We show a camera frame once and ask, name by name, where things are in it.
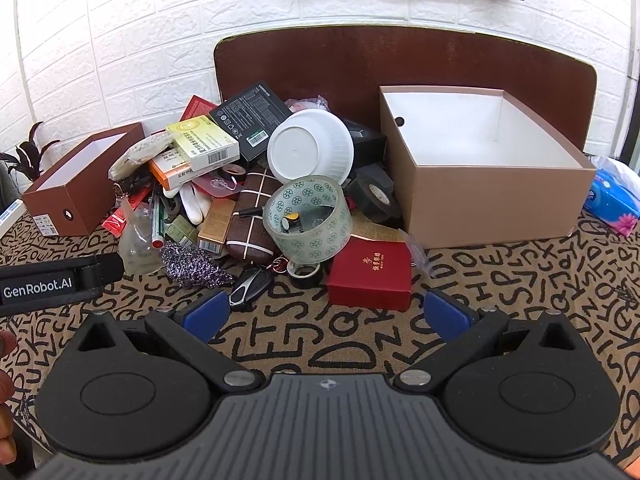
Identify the black case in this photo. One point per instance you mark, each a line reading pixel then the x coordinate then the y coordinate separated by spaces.
pixel 367 145

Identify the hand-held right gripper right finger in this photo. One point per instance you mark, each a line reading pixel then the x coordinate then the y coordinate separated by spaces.
pixel 446 312

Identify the clear plastic bag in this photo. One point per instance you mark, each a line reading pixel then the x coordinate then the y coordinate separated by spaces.
pixel 310 105
pixel 417 255

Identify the olive green small box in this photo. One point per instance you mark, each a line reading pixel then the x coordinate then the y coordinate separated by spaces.
pixel 181 232

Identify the black product box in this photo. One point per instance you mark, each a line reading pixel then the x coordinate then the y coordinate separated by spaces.
pixel 250 115

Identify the white flat box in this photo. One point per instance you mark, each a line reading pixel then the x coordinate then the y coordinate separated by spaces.
pixel 10 215

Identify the red gift box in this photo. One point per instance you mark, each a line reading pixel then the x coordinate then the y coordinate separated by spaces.
pixel 370 270

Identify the black car key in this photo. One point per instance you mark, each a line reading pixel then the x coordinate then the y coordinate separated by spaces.
pixel 247 287

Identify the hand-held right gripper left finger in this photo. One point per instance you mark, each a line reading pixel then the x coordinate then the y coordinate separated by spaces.
pixel 207 311

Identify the beige printed paper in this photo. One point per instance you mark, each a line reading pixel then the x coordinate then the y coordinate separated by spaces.
pixel 375 232

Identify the red plastic wrapper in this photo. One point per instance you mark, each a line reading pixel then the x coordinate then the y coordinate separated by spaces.
pixel 116 222

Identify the orange white medicine box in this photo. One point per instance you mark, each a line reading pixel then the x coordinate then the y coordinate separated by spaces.
pixel 170 170

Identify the clear plastic bottle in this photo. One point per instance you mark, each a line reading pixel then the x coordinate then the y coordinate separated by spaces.
pixel 135 255

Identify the white plastic bowl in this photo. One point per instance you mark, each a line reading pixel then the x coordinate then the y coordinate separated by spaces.
pixel 300 147

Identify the person's left hand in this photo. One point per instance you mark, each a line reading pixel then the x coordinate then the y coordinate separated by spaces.
pixel 5 387

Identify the dark potted plant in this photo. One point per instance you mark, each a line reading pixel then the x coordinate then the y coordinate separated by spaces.
pixel 30 157

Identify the small glossy black tape roll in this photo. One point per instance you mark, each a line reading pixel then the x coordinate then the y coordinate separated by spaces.
pixel 295 281

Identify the clear green-patterned tape roll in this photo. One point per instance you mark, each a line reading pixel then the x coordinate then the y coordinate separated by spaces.
pixel 320 246

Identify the small brown cardboard box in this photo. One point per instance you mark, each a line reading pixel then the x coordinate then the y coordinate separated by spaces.
pixel 55 205

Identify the brown wooden headboard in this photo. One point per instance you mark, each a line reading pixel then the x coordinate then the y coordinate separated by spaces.
pixel 450 60

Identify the letter-print tablecloth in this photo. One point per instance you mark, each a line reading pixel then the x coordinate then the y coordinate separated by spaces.
pixel 325 330

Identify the white plastic spoon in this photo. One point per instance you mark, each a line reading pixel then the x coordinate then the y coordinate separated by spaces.
pixel 192 207

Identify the blue tissue pack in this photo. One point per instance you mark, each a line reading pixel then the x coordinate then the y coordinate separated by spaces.
pixel 607 200

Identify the brown checked case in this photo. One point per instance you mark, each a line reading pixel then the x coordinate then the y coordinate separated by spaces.
pixel 250 232

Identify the small black yellow battery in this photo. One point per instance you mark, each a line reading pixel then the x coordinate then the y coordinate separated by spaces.
pixel 292 222

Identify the large matte black tape roll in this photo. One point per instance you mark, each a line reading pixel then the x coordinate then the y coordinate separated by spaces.
pixel 372 195

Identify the steel wool scrubber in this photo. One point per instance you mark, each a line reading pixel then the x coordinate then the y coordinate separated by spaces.
pixel 190 265

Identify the red packet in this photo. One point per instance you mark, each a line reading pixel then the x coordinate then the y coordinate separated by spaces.
pixel 197 106

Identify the pink clear plastic case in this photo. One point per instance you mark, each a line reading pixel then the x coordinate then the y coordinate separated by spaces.
pixel 215 187

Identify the red marker pen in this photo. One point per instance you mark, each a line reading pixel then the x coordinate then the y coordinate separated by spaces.
pixel 156 220

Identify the large brown cardboard box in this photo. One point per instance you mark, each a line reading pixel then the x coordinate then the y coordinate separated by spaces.
pixel 490 200

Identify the yellow-green medicine box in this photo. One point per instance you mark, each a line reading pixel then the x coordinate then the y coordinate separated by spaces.
pixel 200 142

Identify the bag of white beads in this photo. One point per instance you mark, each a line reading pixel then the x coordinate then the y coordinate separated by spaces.
pixel 137 152

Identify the gold small box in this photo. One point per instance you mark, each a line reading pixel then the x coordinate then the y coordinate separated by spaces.
pixel 215 230

